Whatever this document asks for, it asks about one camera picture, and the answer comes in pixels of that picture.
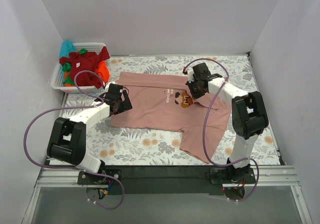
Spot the pink printed t-shirt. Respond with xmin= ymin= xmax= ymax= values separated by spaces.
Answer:
xmin=110 ymin=72 xmax=231 ymax=163

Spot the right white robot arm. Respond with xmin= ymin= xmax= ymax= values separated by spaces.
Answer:
xmin=182 ymin=58 xmax=269 ymax=183

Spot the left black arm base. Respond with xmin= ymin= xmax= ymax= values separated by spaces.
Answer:
xmin=77 ymin=168 xmax=123 ymax=201

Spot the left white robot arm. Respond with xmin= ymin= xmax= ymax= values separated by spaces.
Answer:
xmin=47 ymin=83 xmax=133 ymax=184

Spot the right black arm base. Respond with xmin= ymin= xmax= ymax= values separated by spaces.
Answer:
xmin=205 ymin=164 xmax=256 ymax=202

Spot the orange t-shirt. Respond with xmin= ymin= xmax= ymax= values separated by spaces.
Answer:
xmin=62 ymin=60 xmax=110 ymax=88

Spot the dark red t-shirt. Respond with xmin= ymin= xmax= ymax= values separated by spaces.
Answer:
xmin=59 ymin=42 xmax=110 ymax=88

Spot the floral table mat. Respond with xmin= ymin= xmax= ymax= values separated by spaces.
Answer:
xmin=62 ymin=55 xmax=280 ymax=165

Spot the white plastic laundry basket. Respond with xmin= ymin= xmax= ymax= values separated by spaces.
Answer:
xmin=50 ymin=42 xmax=105 ymax=94

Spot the teal t-shirt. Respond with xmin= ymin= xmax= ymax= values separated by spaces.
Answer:
xmin=59 ymin=40 xmax=76 ymax=58

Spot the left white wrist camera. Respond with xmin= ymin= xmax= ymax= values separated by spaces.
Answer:
xmin=102 ymin=81 xmax=116 ymax=92

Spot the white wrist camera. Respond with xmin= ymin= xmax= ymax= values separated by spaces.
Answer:
xmin=102 ymin=81 xmax=116 ymax=92
xmin=182 ymin=67 xmax=196 ymax=83

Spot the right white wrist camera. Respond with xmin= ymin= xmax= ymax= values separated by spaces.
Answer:
xmin=182 ymin=67 xmax=196 ymax=83

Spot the aluminium frame rail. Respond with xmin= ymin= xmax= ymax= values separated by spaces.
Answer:
xmin=36 ymin=165 xmax=299 ymax=187

